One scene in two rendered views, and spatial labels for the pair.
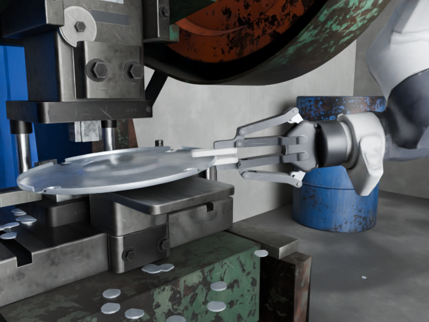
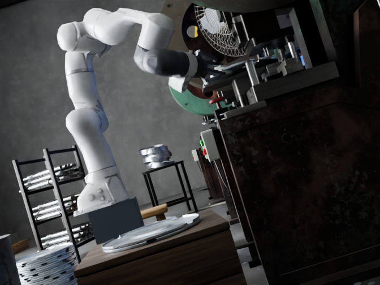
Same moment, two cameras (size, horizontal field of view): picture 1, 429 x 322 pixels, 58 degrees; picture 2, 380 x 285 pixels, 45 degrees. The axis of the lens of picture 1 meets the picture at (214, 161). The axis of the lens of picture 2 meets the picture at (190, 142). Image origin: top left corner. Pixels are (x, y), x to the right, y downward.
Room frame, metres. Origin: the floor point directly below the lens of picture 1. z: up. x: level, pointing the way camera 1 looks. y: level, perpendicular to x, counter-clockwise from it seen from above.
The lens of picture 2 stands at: (1.62, -1.34, 0.52)
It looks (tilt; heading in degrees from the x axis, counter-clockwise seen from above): 2 degrees up; 134
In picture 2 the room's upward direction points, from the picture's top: 17 degrees counter-clockwise
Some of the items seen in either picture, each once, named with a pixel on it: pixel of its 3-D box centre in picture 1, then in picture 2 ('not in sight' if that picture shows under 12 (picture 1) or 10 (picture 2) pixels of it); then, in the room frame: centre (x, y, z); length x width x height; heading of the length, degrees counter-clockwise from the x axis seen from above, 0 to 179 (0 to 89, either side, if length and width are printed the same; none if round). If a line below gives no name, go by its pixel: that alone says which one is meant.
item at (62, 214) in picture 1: (86, 195); (281, 79); (0.68, 0.23, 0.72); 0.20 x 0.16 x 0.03; 134
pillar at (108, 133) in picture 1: (108, 142); (293, 50); (0.78, 0.21, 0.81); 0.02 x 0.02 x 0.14
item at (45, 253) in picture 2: not in sight; (43, 253); (-0.54, -0.31, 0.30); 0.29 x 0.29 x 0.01
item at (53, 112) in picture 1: (82, 116); (270, 45); (0.68, 0.23, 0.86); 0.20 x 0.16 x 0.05; 134
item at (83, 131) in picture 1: (86, 130); (268, 51); (0.67, 0.22, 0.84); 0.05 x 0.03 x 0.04; 134
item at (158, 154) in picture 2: not in sight; (165, 180); (-1.98, 1.87, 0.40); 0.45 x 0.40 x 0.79; 146
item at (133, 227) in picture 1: (143, 220); (237, 93); (0.55, 0.11, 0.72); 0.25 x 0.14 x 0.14; 44
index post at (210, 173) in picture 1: (207, 174); (252, 73); (0.71, 0.01, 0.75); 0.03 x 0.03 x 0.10; 44
